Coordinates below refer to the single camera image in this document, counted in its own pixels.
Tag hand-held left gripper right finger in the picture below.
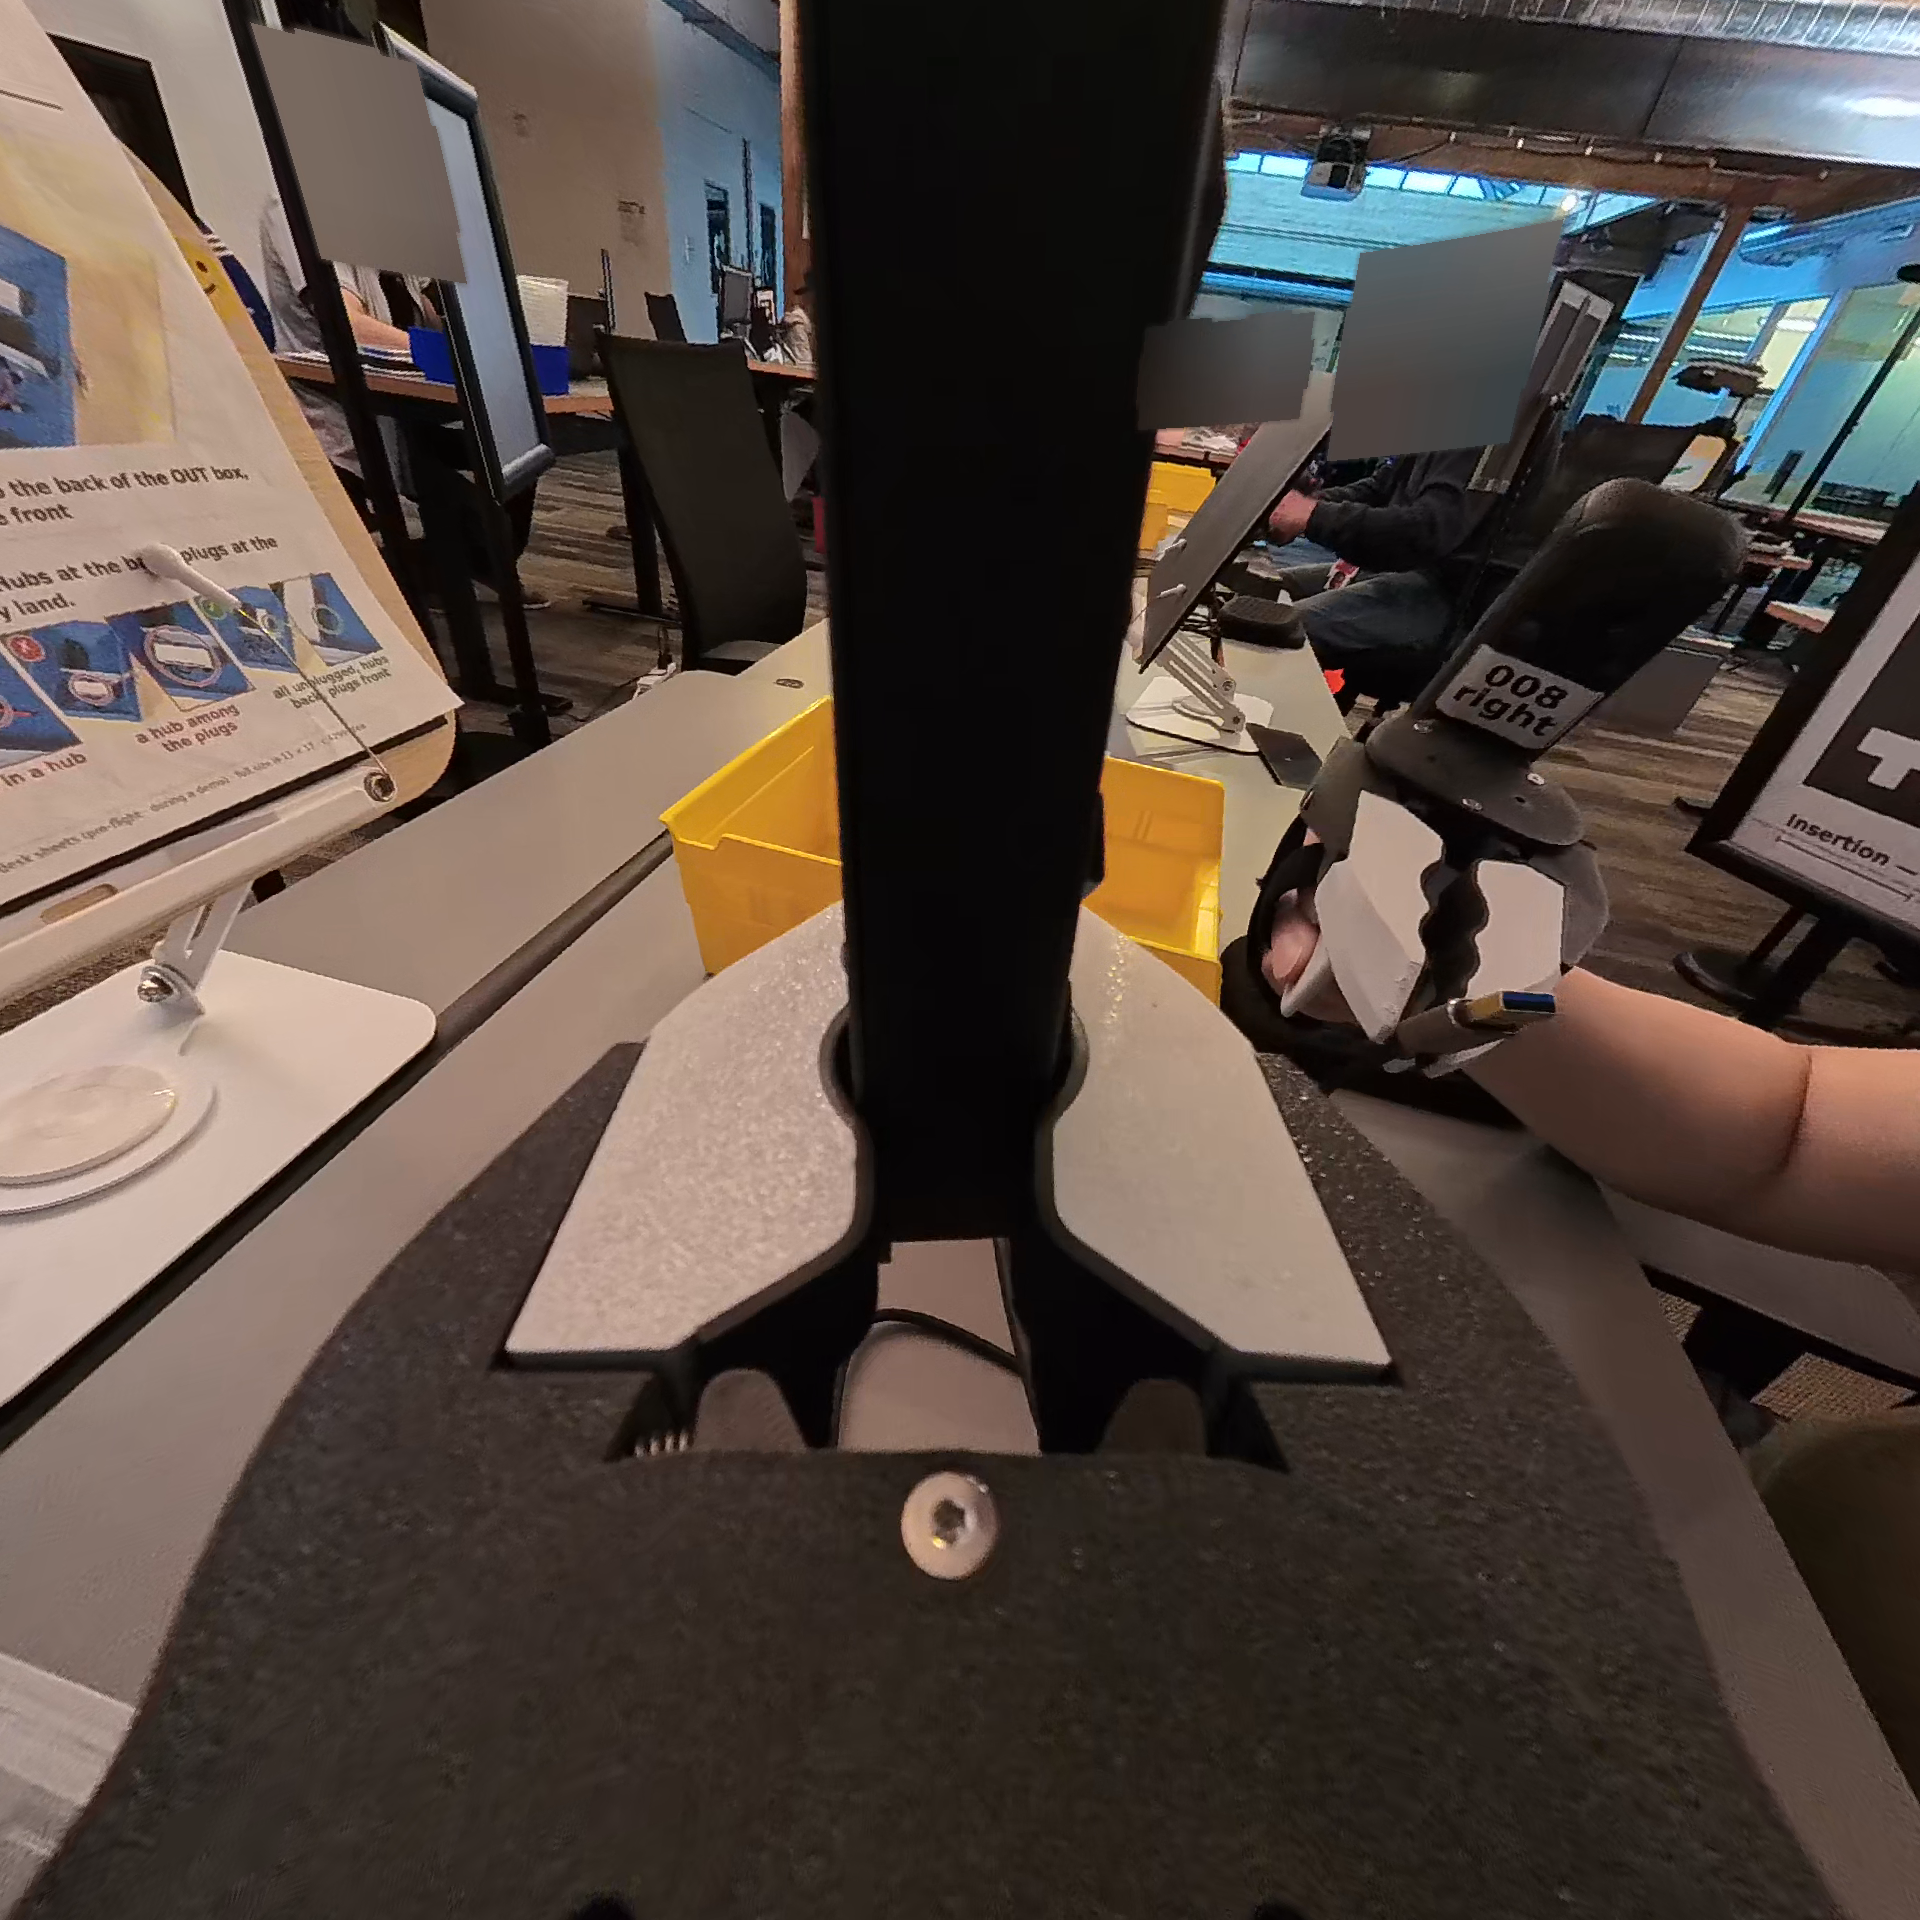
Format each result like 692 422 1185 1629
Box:
1036 897 1400 1383

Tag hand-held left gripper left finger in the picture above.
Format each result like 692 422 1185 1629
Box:
502 898 870 1376

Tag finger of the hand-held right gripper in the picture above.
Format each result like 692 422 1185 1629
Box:
1319 795 1454 1046
1380 853 1570 1080

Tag yellow plastic bin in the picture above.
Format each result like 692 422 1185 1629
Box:
662 692 1226 1003

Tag long black usb hub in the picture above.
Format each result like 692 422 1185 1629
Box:
791 0 1232 1250

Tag person's right forearm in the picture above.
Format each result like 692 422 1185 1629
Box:
1475 957 1920 1277

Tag person's right hand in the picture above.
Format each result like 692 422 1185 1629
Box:
1260 780 1368 1023

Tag white tilted board stand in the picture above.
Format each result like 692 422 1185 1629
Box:
1126 629 1260 757

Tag black and white marker sign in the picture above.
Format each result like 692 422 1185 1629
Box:
1686 488 1920 953

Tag black tilted board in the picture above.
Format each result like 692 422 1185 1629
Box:
1136 412 1337 668

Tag tall black display board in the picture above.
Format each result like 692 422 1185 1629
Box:
1475 271 1614 497

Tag white stand base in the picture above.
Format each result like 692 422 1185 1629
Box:
0 885 441 1405

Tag wooden sheet board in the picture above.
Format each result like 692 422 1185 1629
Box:
117 143 456 931

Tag person's olive pants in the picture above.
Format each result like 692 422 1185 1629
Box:
1747 1409 1920 1670

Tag black office chair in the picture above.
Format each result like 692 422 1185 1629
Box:
593 329 812 679

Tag printed instruction sheet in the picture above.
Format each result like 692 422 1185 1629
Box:
0 0 466 917

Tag wire sheet clip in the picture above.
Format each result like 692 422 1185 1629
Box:
143 542 398 806

